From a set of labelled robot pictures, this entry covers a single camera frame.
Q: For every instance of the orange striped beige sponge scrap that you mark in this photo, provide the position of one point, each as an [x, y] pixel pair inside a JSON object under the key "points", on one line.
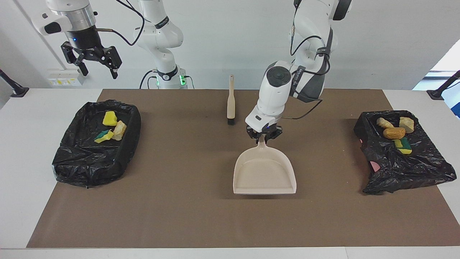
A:
{"points": [[120, 129]]}

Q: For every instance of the beige crumbly sponge scrap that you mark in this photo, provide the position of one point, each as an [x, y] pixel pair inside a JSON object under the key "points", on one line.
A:
{"points": [[384, 123]]}

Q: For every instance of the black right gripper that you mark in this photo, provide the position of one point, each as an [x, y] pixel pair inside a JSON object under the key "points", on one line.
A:
{"points": [[86, 41]]}

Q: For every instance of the pink bin with black bag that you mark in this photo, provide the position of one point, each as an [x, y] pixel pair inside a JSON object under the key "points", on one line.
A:
{"points": [[406, 169]]}

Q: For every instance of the beige plastic dustpan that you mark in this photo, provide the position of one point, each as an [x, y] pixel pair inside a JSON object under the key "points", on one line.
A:
{"points": [[264, 172]]}

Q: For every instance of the beige hand brush black bristles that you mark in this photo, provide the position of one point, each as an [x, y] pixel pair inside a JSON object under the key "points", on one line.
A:
{"points": [[231, 104]]}

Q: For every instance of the green and yellow sponge scrap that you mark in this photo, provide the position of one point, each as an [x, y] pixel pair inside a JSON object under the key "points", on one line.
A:
{"points": [[105, 136]]}

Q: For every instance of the rectangular bin with black bag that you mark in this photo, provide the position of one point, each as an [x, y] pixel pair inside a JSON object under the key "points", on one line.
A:
{"points": [[86, 162]]}

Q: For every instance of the white wall socket strip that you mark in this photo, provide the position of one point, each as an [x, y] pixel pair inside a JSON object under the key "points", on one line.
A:
{"points": [[61, 81]]}

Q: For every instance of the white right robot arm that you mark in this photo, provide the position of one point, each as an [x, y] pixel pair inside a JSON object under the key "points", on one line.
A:
{"points": [[158, 36]]}

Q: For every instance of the brown sponge scrap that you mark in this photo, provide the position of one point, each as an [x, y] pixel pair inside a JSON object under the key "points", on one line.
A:
{"points": [[394, 133]]}

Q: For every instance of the pale grey-beige sponge scrap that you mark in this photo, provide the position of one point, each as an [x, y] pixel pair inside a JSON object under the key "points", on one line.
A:
{"points": [[406, 124]]}

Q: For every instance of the black clamp post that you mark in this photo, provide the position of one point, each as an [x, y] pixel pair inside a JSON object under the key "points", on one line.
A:
{"points": [[436, 94], [18, 91]]}

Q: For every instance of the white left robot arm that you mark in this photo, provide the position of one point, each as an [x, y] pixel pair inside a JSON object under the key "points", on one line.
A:
{"points": [[276, 90]]}

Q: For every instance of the brown table mat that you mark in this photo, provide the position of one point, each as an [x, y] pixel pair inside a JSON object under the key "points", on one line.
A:
{"points": [[230, 230]]}

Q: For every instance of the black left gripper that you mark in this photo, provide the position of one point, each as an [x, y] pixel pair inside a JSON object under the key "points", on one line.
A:
{"points": [[265, 130]]}

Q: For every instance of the yellow sponge wedge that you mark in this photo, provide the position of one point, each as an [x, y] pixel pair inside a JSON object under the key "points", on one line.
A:
{"points": [[109, 118]]}

